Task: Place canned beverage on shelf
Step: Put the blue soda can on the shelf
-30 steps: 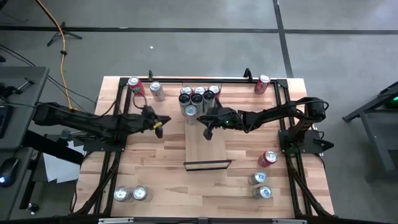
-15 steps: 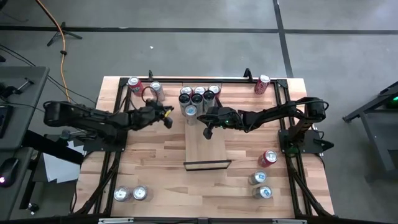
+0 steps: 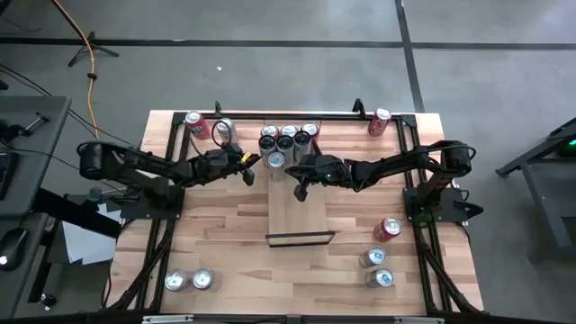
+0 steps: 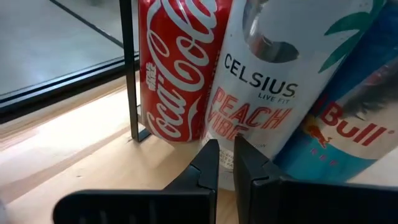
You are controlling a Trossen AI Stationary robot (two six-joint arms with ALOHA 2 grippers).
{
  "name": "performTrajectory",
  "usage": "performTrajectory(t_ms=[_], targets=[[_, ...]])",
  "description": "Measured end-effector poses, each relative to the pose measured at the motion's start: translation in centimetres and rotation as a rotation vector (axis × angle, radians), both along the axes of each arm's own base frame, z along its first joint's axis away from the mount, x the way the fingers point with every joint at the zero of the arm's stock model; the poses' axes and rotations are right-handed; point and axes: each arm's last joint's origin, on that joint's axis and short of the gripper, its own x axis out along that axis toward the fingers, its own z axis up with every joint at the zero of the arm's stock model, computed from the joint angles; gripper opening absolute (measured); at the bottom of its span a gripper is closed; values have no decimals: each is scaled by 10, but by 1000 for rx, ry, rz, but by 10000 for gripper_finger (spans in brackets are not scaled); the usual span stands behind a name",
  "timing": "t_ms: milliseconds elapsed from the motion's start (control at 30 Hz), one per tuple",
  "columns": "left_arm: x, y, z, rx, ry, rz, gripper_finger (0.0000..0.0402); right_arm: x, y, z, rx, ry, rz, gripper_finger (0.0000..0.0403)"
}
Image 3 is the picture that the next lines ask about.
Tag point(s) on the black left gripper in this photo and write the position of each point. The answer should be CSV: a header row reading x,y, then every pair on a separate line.
x,y
220,164

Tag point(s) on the silver soda can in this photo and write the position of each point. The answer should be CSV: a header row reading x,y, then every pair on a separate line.
x,y
202,278
175,280

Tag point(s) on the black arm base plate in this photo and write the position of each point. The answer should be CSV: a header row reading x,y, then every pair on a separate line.
x,y
135,211
454,216

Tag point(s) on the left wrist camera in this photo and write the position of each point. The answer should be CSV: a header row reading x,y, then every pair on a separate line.
x,y
245,158

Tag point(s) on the blue silver energy drink can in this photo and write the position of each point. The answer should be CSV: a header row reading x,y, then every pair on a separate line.
x,y
276,160

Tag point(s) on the white paper sheets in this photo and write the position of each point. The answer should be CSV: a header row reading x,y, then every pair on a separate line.
x,y
85,245

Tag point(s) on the black caster wheel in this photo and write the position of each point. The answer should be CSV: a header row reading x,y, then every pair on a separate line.
x,y
47,300

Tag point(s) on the red Fanta can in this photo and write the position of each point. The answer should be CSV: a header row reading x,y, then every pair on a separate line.
x,y
198,123

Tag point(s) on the silver metal bracket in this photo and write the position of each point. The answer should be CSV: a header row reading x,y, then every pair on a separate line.
x,y
418,320
167,319

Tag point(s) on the silver can blue tab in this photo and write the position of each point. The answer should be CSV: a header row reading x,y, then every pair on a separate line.
x,y
381,278
374,256

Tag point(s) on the black tripod stand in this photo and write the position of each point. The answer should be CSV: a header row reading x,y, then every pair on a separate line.
x,y
92,45

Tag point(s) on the black metal cart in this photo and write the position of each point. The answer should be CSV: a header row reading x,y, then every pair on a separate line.
x,y
560,137

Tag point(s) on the black computer mouse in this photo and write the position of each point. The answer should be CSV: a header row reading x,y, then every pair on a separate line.
x,y
12,247

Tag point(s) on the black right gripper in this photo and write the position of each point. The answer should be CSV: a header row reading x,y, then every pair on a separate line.
x,y
326,168

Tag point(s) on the black beam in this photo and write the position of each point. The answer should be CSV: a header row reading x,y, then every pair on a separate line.
x,y
76,213

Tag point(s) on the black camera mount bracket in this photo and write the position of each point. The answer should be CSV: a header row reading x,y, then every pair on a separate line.
x,y
358,108
218,107

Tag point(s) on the dark red soda can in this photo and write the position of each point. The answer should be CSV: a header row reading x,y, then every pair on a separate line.
x,y
270,130

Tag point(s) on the grey desk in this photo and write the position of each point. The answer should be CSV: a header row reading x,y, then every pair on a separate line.
x,y
40,148

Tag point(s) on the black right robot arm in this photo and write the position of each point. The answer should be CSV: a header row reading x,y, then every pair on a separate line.
x,y
396,162

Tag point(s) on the black keyboard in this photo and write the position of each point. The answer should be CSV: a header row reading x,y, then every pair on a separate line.
x,y
5,175

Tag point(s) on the metal clamp tool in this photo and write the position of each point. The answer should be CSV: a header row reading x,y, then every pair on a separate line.
x,y
36,120

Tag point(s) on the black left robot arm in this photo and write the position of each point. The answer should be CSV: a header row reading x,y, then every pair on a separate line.
x,y
148,164

